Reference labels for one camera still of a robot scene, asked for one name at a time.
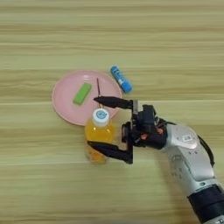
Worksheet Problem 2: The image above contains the orange juice bottle white cap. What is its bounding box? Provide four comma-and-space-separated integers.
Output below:
84, 108, 116, 165

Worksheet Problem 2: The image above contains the pink round plate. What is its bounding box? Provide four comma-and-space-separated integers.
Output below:
51, 69, 123, 127

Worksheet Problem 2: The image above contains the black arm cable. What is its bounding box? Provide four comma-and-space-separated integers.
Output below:
157, 117, 215, 168

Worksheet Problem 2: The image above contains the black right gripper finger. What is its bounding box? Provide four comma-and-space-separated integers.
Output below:
93, 95, 133, 110
87, 140, 130, 163

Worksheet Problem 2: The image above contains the blue glue stick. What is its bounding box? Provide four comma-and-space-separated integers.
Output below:
109, 65, 133, 95

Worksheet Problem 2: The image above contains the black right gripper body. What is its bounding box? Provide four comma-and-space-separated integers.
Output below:
121, 99, 169, 165

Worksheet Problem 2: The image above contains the screwdriver with yellow-black handle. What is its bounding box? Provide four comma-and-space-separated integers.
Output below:
96, 77, 103, 109

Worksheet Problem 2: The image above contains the small black box white label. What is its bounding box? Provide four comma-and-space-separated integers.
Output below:
136, 104, 159, 133

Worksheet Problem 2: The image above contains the green rectangular eraser block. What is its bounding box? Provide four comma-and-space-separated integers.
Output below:
72, 82, 93, 106

